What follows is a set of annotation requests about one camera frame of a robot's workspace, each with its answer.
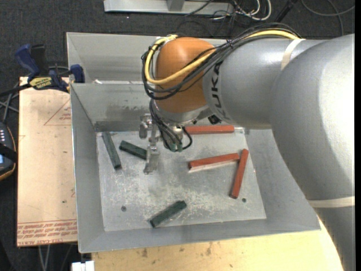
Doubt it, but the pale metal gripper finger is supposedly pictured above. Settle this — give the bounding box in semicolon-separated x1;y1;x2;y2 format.
152;146;161;171
143;150;154;176

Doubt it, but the dark green flat block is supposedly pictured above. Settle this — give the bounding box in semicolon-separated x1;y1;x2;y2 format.
148;200;188;229
118;139;148;161
102;131;122;170

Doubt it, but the grey metal bin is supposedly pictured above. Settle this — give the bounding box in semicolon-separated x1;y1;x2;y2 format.
66;32;322;254

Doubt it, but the red-brown flat block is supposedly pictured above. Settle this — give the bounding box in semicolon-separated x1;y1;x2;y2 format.
228;148;250;200
183;124;236;136
187;152;241;174

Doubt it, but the brown cardboard board, red print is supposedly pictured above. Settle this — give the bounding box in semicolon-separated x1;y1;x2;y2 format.
16;76;78;247

